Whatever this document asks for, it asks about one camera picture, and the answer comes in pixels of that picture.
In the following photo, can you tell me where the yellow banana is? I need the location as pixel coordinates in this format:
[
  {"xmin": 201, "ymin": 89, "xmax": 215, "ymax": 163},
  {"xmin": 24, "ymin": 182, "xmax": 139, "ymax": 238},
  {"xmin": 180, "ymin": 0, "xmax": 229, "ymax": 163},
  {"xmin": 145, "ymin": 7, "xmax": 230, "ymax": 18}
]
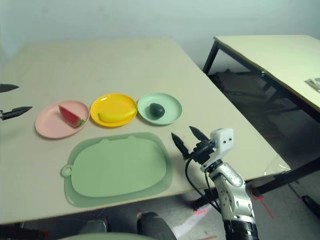
[{"xmin": 97, "ymin": 107, "xmax": 138, "ymax": 123}]

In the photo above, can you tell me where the mint green plate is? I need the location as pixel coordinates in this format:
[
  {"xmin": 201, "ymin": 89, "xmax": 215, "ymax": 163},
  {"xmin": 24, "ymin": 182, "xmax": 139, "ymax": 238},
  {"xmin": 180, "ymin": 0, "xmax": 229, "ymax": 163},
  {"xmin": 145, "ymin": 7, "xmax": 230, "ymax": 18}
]
[{"xmin": 137, "ymin": 92, "xmax": 183, "ymax": 126}]

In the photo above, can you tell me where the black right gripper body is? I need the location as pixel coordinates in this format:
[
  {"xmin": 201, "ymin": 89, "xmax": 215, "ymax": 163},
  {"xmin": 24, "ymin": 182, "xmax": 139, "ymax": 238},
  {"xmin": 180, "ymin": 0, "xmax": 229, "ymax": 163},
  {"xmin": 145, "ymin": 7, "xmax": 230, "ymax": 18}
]
[{"xmin": 184, "ymin": 138, "xmax": 218, "ymax": 166}]

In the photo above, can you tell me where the grey flat object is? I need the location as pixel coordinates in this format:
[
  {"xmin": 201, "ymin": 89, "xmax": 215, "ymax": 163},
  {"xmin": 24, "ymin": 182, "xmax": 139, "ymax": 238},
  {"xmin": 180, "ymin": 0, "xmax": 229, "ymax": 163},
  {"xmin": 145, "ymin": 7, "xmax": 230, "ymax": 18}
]
[{"xmin": 304, "ymin": 77, "xmax": 320, "ymax": 93}]

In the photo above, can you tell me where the grey robot left leg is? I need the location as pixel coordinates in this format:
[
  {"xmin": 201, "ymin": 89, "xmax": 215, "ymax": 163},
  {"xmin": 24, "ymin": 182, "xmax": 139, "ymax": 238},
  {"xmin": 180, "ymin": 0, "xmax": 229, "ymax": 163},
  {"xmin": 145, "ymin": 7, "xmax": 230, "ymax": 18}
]
[{"xmin": 79, "ymin": 219, "xmax": 109, "ymax": 236}]

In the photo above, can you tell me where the red watermelon slice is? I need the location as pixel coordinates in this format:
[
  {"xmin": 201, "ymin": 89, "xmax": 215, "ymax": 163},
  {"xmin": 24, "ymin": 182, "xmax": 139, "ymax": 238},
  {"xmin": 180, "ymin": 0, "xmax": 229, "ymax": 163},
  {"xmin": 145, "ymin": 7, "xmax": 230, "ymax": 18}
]
[{"xmin": 58, "ymin": 104, "xmax": 86, "ymax": 129}]

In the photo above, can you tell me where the grey-green robot torso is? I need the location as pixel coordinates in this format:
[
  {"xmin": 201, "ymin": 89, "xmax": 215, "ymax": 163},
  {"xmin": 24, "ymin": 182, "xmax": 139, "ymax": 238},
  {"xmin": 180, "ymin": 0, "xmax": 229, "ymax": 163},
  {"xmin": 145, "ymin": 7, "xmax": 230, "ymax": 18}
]
[{"xmin": 58, "ymin": 232, "xmax": 141, "ymax": 240}]

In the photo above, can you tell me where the green silicone mat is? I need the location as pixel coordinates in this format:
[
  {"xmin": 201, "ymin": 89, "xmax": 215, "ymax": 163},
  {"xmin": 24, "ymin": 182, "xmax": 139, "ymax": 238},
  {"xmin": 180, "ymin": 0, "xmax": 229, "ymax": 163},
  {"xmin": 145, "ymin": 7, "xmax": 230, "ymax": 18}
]
[{"xmin": 60, "ymin": 132, "xmax": 174, "ymax": 208}]

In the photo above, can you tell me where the black table foot bar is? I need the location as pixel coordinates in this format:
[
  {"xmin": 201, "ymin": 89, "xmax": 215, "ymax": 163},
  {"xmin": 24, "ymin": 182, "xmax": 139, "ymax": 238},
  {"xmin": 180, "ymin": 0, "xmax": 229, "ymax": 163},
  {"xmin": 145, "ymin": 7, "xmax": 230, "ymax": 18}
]
[{"xmin": 192, "ymin": 154, "xmax": 320, "ymax": 211}]

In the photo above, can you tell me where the black right camera cable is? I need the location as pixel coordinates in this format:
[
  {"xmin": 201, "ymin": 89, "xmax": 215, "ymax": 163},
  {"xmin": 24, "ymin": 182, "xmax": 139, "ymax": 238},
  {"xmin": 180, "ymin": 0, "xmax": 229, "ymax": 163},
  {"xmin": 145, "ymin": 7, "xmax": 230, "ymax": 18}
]
[{"xmin": 185, "ymin": 149, "xmax": 221, "ymax": 211}]

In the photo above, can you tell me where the clear plastic tape flap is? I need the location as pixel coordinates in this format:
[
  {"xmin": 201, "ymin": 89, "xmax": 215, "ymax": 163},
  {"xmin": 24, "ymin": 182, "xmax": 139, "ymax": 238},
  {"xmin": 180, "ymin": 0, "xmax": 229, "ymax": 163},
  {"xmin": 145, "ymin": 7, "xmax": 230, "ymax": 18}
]
[{"xmin": 263, "ymin": 153, "xmax": 292, "ymax": 177}]

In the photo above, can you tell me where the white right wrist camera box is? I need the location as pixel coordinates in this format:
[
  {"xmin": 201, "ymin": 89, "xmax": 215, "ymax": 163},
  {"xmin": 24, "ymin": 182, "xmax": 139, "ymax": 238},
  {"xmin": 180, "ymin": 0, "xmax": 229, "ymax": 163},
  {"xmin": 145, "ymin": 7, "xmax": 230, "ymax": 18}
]
[{"xmin": 209, "ymin": 127, "xmax": 235, "ymax": 162}]

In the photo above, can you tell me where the dark green avocado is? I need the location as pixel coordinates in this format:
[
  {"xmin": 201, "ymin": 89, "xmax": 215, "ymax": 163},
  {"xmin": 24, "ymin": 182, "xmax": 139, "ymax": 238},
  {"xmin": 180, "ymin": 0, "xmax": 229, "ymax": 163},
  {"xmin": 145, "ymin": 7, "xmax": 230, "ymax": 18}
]
[{"xmin": 149, "ymin": 102, "xmax": 166, "ymax": 118}]

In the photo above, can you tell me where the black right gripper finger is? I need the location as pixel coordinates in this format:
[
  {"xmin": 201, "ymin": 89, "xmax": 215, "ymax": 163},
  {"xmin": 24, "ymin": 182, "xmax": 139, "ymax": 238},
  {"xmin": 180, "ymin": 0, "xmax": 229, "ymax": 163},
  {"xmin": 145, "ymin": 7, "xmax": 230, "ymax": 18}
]
[
  {"xmin": 171, "ymin": 132, "xmax": 192, "ymax": 161},
  {"xmin": 188, "ymin": 125, "xmax": 210, "ymax": 144}
]

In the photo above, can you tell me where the dark robot right leg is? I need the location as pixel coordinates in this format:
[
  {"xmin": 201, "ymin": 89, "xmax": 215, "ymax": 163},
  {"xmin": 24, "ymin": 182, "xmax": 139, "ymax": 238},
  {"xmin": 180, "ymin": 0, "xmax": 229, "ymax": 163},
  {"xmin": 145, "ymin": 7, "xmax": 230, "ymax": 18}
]
[{"xmin": 136, "ymin": 211, "xmax": 177, "ymax": 240}]

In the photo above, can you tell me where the yellow plate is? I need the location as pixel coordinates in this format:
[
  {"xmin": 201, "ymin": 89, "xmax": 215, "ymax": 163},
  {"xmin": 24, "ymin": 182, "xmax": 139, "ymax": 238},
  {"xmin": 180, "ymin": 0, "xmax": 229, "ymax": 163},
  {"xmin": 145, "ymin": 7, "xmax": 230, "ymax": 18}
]
[{"xmin": 90, "ymin": 93, "xmax": 138, "ymax": 129}]

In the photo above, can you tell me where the thin black right gripper cable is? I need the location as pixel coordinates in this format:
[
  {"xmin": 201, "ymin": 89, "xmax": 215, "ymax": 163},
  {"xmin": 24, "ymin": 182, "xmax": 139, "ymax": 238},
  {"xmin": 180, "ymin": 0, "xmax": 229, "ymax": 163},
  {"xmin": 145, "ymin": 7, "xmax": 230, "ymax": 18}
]
[{"xmin": 203, "ymin": 169, "xmax": 222, "ymax": 213}]

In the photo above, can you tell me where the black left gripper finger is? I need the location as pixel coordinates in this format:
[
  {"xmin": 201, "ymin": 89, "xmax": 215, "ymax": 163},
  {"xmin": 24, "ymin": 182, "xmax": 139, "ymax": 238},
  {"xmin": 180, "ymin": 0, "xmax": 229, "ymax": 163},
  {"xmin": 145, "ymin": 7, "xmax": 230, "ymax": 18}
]
[
  {"xmin": 0, "ymin": 106, "xmax": 34, "ymax": 121},
  {"xmin": 0, "ymin": 84, "xmax": 20, "ymax": 94}
]

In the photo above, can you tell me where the pink plate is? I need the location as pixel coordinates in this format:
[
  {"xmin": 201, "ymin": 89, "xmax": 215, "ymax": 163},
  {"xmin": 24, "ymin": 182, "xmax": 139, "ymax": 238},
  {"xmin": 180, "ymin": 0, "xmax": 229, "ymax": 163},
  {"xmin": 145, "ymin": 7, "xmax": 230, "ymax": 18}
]
[{"xmin": 34, "ymin": 100, "xmax": 90, "ymax": 140}]

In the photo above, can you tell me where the beige side table black frame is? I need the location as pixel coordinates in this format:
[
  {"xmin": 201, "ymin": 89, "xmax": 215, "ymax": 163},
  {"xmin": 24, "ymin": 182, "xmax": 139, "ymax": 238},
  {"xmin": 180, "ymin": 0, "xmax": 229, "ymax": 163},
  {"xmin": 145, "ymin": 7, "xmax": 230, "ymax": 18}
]
[{"xmin": 202, "ymin": 34, "xmax": 320, "ymax": 113}]

